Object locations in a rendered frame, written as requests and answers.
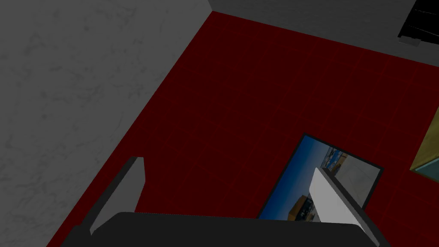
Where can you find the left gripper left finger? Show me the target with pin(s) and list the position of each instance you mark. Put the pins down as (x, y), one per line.
(125, 192)

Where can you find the yellow framed wall picture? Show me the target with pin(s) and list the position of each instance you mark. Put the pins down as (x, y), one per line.
(428, 151)

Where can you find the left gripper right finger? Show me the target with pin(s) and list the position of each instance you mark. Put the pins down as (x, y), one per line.
(334, 202)

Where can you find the blue framed wall picture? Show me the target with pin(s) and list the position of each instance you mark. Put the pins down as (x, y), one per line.
(301, 178)

